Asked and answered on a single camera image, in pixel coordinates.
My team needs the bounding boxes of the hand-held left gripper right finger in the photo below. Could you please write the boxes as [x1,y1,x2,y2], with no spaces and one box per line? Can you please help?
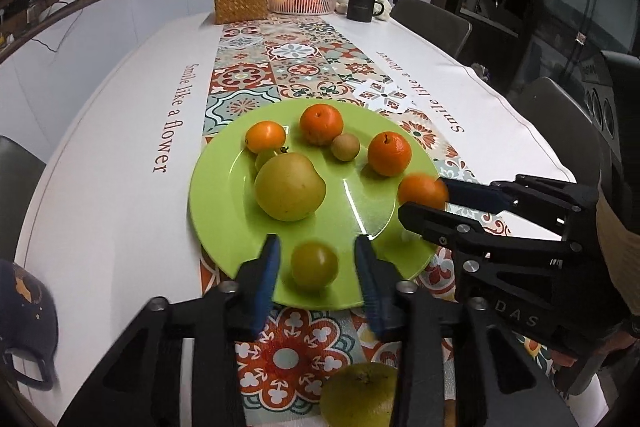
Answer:
[354,237,578,427]

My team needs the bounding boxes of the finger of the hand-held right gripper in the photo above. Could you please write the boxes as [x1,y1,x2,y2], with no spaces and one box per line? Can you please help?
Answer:
[398,201,573,269]
[439,173,599,229]

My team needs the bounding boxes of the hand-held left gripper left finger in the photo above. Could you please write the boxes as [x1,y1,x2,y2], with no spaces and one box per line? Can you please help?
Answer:
[57,234,282,427]

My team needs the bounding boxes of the small orange mandarin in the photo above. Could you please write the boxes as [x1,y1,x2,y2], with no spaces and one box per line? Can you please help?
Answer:
[397,173,449,211]

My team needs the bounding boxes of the orange mandarin with stem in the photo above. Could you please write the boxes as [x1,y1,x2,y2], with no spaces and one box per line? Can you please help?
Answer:
[367,132,413,178]

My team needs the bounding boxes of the green plate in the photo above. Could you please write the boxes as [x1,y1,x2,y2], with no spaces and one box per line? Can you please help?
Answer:
[189,99,443,310]

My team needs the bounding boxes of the large yellow-green pear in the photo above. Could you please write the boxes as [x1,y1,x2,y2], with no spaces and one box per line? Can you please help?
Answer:
[319,362,401,427]
[254,152,327,222]

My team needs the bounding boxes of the pale orange mandarin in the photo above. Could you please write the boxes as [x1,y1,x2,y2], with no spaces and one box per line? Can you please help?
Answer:
[245,121,287,154]

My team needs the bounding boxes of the person's right forearm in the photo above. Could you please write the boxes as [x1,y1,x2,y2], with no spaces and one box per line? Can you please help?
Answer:
[596,193,640,308]

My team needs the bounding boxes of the person's right hand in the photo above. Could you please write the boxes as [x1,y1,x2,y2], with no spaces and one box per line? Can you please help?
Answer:
[549,304,640,373]

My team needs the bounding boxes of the grey chair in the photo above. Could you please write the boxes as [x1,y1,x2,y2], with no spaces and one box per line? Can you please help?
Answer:
[510,77,603,188]
[390,0,473,58]
[0,136,47,263]

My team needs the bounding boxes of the black mug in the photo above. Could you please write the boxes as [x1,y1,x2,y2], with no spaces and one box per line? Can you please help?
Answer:
[346,0,385,24]

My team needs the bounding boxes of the patterned table runner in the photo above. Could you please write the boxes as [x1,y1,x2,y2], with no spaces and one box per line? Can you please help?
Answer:
[199,18,558,427]

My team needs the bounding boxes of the dark blue mug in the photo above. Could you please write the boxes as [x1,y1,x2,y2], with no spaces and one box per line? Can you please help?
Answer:
[0,259,60,392]

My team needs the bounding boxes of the woven wicker box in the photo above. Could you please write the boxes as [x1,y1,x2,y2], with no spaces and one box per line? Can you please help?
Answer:
[212,0,270,26]

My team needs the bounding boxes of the white counter cabinets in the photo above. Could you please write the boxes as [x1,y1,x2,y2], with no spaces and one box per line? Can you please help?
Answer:
[0,0,255,148]

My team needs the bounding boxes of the black cable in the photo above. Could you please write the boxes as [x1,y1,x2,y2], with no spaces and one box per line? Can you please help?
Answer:
[31,9,83,54]

